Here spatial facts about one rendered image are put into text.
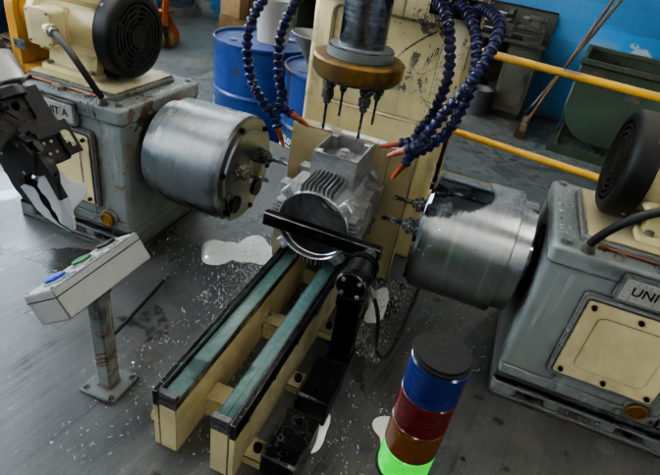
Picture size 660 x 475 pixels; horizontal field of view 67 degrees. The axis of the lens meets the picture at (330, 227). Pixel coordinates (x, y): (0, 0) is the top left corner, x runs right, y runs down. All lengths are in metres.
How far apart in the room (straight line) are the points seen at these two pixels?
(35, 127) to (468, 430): 0.88
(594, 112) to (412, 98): 3.82
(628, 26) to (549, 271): 5.10
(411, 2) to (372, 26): 0.22
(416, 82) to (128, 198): 0.71
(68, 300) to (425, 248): 0.59
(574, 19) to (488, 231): 5.10
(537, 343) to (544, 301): 0.09
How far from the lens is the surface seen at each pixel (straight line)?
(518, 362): 1.05
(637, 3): 5.91
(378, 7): 0.97
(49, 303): 0.79
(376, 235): 1.22
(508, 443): 1.04
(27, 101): 0.85
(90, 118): 1.20
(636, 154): 0.91
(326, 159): 1.04
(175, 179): 1.12
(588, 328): 0.97
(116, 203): 1.25
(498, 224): 0.94
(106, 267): 0.82
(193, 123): 1.11
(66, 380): 1.04
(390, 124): 1.23
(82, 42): 1.25
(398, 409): 0.56
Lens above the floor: 1.56
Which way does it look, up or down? 32 degrees down
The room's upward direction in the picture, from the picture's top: 10 degrees clockwise
